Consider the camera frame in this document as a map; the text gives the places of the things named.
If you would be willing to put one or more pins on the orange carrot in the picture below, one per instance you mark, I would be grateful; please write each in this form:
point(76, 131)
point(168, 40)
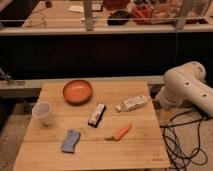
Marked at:
point(120, 133)

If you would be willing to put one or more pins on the white plastic bottle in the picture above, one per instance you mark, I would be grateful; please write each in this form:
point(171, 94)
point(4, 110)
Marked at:
point(132, 103)

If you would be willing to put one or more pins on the orange wooden bowl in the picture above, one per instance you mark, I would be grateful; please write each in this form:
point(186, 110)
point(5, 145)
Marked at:
point(77, 92)

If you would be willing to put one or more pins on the blue sponge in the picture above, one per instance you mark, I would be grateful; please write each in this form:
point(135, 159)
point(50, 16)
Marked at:
point(69, 143)

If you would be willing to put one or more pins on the white paper sheet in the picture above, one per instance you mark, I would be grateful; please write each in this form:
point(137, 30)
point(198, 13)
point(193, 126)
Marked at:
point(76, 8)

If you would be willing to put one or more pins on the grey metal post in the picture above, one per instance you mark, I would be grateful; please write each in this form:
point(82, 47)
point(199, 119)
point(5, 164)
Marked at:
point(88, 14)

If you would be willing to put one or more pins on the black object on bench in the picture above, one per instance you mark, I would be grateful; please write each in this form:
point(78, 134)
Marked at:
point(119, 17)

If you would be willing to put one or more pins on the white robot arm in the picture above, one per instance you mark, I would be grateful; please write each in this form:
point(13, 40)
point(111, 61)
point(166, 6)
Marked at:
point(186, 82)

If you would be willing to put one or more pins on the white paper cup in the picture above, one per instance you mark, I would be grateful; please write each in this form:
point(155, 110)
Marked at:
point(43, 112)

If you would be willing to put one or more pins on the orange box on bench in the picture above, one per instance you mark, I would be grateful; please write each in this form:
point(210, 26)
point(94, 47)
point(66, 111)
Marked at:
point(142, 15)

